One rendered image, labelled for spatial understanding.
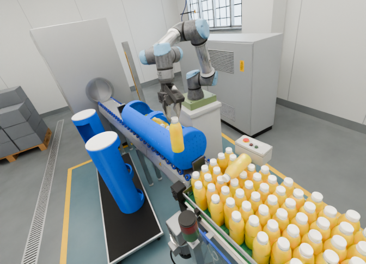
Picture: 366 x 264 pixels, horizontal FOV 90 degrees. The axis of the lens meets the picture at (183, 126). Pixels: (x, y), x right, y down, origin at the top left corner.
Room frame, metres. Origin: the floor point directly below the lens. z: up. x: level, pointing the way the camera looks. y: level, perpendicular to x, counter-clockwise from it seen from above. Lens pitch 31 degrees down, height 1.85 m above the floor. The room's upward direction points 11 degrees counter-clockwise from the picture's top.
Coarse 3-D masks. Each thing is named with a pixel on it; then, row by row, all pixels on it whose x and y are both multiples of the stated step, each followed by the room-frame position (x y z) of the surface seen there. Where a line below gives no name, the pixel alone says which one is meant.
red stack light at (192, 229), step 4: (196, 220) 0.36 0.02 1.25; (196, 224) 0.36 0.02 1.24; (180, 228) 0.36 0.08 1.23; (184, 228) 0.35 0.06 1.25; (188, 228) 0.34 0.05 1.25; (192, 228) 0.34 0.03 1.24; (196, 228) 0.35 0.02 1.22; (184, 232) 0.35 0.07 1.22; (188, 232) 0.34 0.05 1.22; (192, 232) 0.34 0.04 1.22
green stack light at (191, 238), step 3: (198, 228) 0.37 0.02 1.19; (198, 231) 0.36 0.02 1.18; (183, 234) 0.35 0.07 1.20; (192, 234) 0.34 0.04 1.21; (195, 234) 0.35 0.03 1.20; (198, 234) 0.36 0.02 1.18; (183, 237) 0.36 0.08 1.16; (186, 237) 0.35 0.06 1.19; (189, 237) 0.34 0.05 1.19; (192, 237) 0.34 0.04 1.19; (195, 237) 0.35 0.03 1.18; (186, 240) 0.35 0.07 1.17; (189, 240) 0.34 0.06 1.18; (192, 240) 0.34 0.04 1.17; (195, 240) 0.34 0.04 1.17
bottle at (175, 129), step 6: (174, 126) 0.78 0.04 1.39; (180, 126) 0.79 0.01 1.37; (174, 132) 0.77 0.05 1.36; (180, 132) 0.78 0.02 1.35; (174, 138) 0.77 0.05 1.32; (180, 138) 0.77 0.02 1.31; (174, 144) 0.77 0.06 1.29; (180, 144) 0.77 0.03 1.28; (174, 150) 0.77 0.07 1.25; (180, 150) 0.76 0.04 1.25
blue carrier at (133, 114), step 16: (128, 112) 1.51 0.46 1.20; (144, 112) 1.71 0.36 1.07; (160, 112) 1.32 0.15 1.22; (144, 128) 1.20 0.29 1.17; (160, 128) 1.08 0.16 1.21; (192, 128) 0.99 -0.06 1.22; (160, 144) 0.99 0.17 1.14; (192, 144) 0.94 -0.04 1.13; (176, 160) 0.87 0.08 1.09; (192, 160) 0.93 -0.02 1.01
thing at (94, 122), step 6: (96, 114) 2.10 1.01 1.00; (72, 120) 1.99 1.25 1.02; (78, 120) 1.95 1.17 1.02; (84, 120) 1.95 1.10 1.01; (90, 120) 1.98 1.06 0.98; (96, 120) 2.04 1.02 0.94; (78, 126) 2.09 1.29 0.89; (84, 126) 2.17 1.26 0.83; (90, 126) 2.21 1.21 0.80; (96, 126) 2.01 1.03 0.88; (102, 126) 2.11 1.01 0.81; (84, 132) 2.13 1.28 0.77; (90, 132) 2.19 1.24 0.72; (96, 132) 1.98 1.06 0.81; (84, 138) 2.08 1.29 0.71
